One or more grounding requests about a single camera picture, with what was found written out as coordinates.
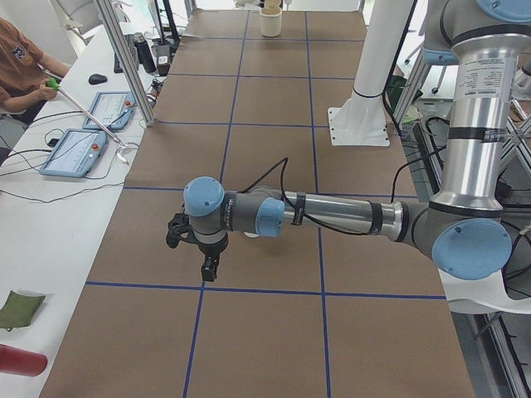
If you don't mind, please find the brown table mat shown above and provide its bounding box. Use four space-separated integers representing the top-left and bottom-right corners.
42 11 474 397

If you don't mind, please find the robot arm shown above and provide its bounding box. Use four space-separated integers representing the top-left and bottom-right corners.
166 1 530 281

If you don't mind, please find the black computer mouse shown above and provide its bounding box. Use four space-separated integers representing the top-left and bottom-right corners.
88 74 108 85

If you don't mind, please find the far teach pendant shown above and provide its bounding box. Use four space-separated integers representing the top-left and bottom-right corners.
89 91 136 131

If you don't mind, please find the red bottle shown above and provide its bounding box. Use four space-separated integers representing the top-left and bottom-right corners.
1 344 48 377

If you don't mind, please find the aluminium frame post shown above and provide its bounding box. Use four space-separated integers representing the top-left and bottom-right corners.
94 0 154 127

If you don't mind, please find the teach pendant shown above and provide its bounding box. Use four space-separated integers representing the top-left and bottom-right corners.
89 91 136 131
39 129 107 178

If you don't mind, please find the cream lidded bin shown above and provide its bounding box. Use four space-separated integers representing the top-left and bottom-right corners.
259 0 283 37

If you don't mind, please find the green pouch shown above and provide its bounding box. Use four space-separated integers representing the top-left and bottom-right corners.
0 291 46 332

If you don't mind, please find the seated person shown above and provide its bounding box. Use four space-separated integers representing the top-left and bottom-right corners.
1 18 71 124

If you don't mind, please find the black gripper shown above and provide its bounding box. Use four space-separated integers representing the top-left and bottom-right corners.
195 231 228 282

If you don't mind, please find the near teach pendant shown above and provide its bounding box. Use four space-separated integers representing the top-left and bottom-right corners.
39 129 107 178

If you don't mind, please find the green-handled grabber stick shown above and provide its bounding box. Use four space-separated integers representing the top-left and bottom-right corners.
46 78 138 164

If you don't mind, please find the black water bottle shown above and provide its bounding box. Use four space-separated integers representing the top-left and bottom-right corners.
134 32 156 74

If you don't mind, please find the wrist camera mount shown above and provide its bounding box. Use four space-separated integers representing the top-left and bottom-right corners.
166 213 197 249

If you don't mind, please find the black keyboard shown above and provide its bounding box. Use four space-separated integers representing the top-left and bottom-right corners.
113 34 139 74

